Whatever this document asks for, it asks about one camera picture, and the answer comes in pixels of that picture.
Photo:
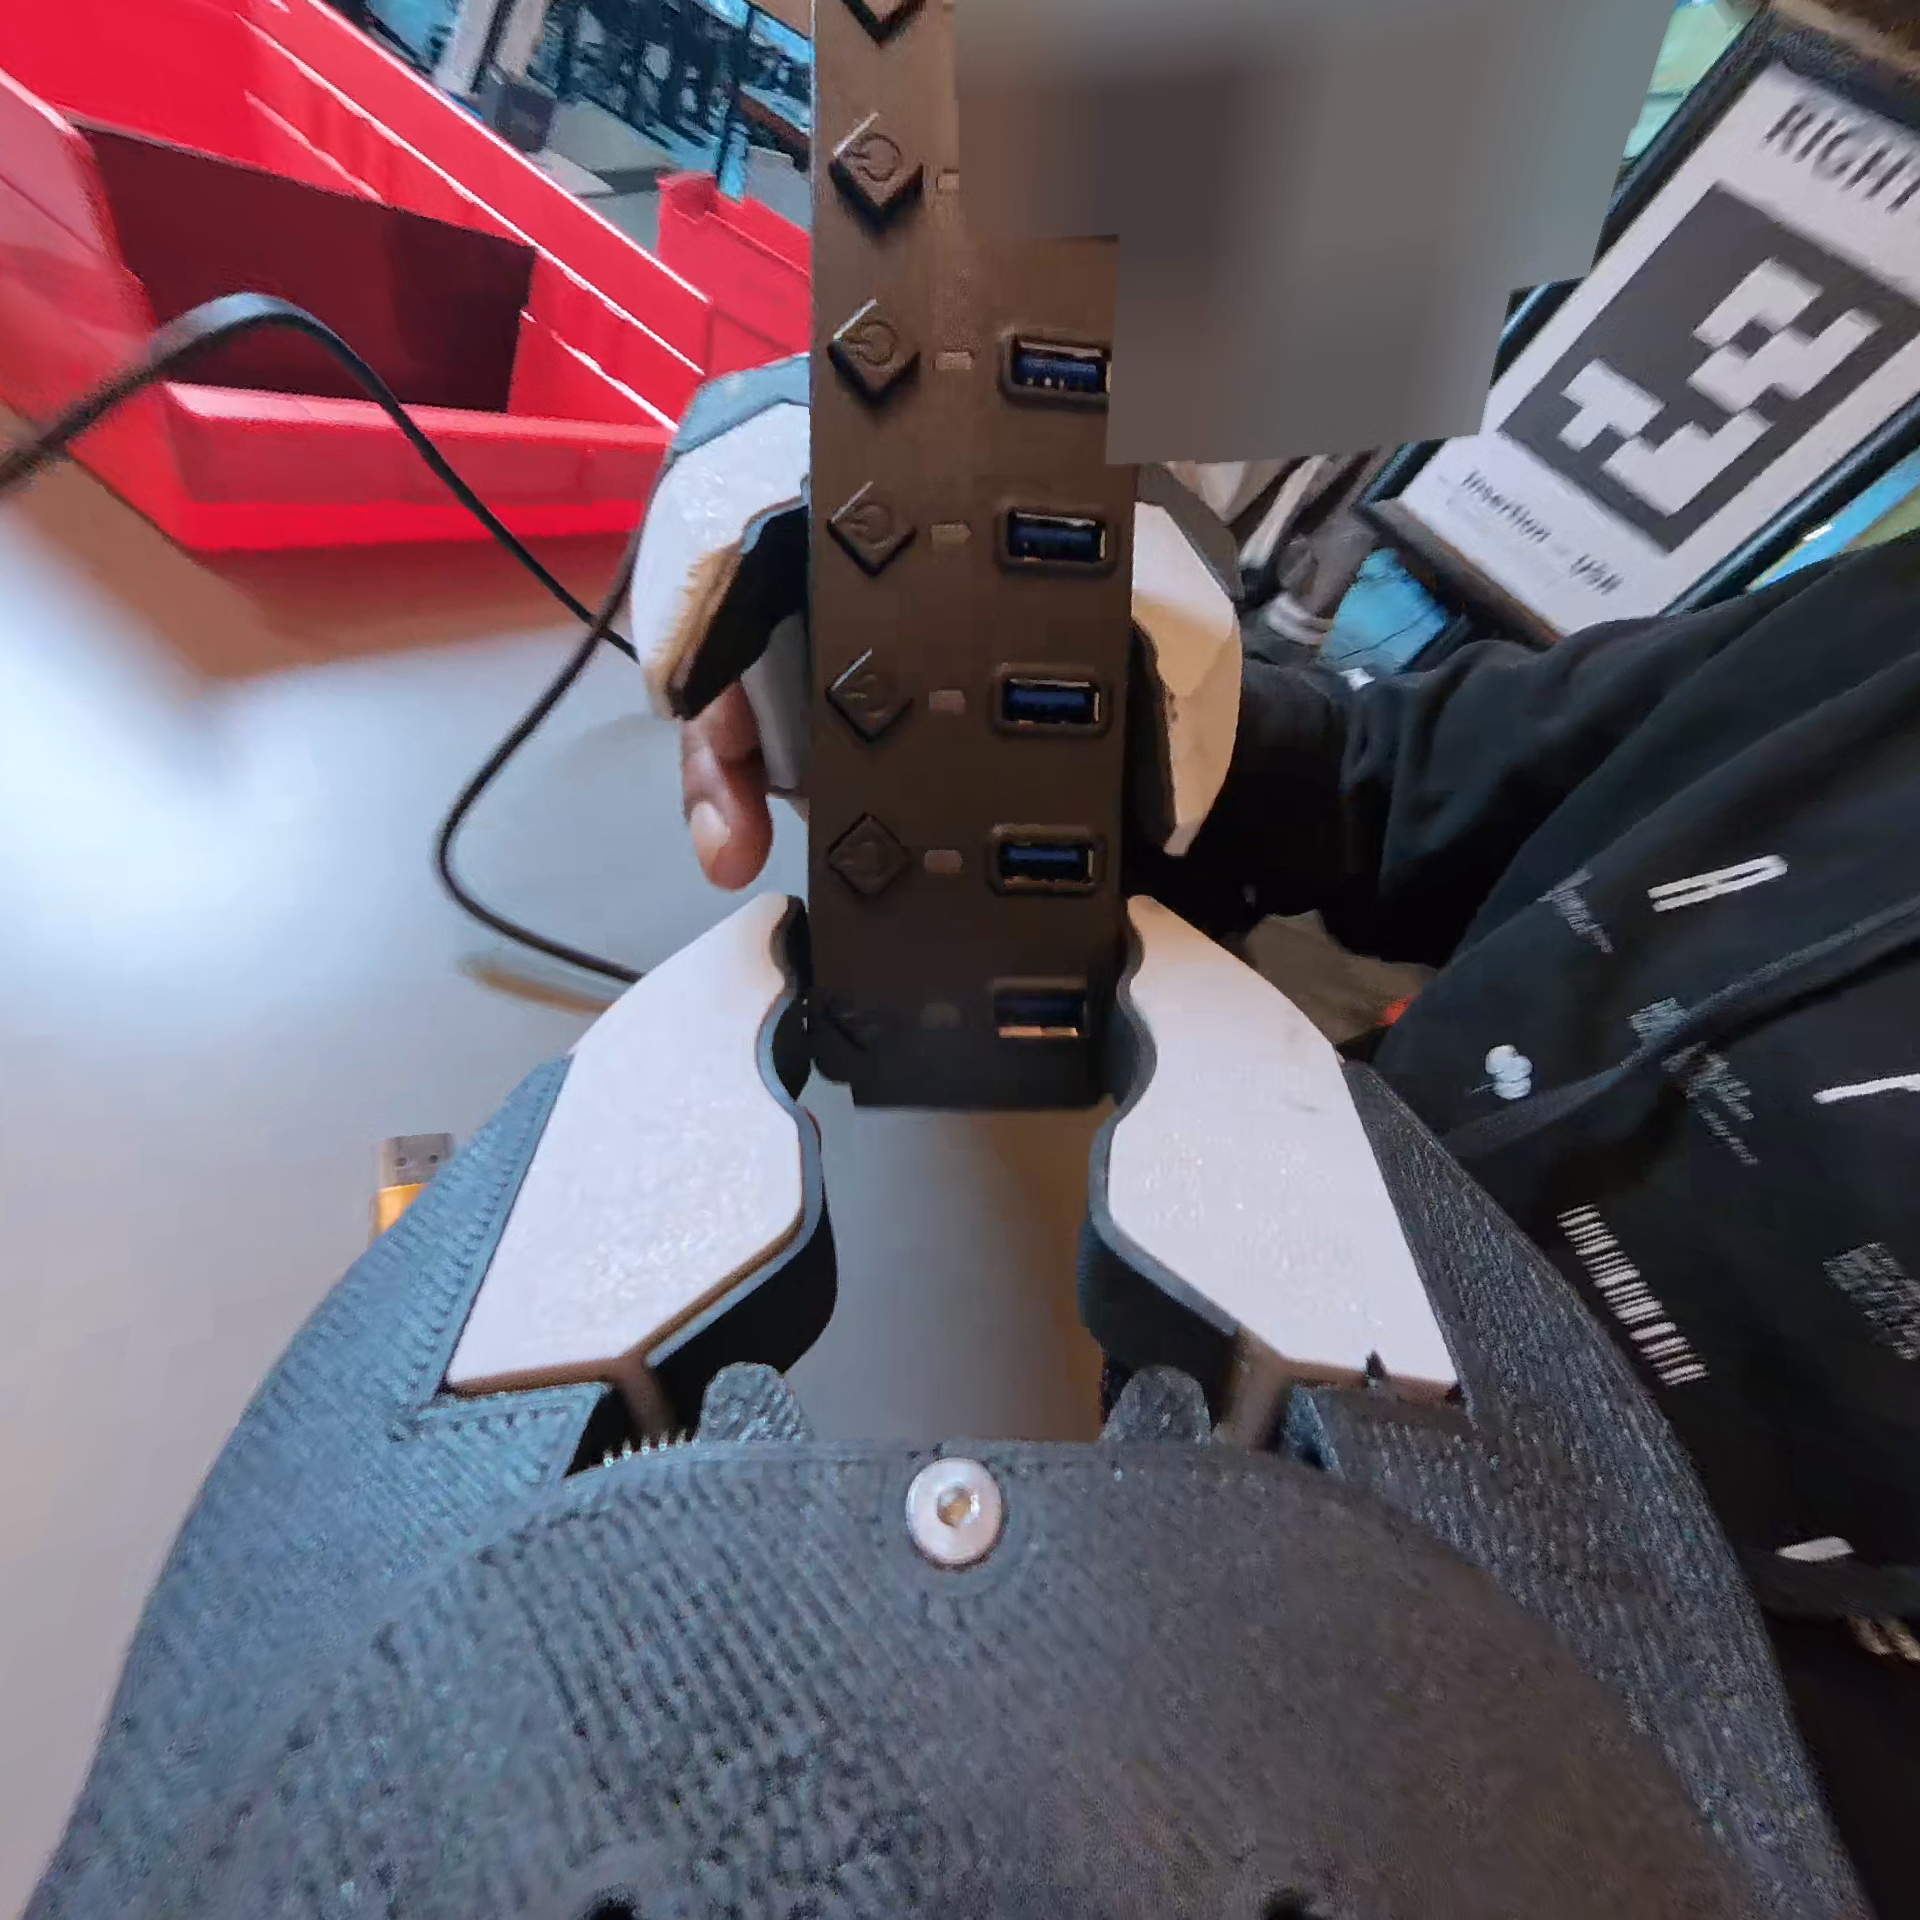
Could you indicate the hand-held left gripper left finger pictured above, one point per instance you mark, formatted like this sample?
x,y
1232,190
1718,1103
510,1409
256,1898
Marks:
x,y
644,1198

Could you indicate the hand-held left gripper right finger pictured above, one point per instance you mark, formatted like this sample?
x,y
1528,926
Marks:
x,y
1275,1198

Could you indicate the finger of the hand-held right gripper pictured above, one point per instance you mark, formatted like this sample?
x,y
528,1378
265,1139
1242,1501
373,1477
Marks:
x,y
1203,674
705,483

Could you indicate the black usb hub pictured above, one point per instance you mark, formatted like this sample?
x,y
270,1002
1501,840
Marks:
x,y
958,778

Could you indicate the red plastic bin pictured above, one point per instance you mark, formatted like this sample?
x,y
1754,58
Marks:
x,y
732,241
373,466

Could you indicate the black bin divider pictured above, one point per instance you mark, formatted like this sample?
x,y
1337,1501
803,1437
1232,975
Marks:
x,y
331,287

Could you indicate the black white marker sign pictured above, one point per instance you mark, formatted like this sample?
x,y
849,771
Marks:
x,y
1721,360

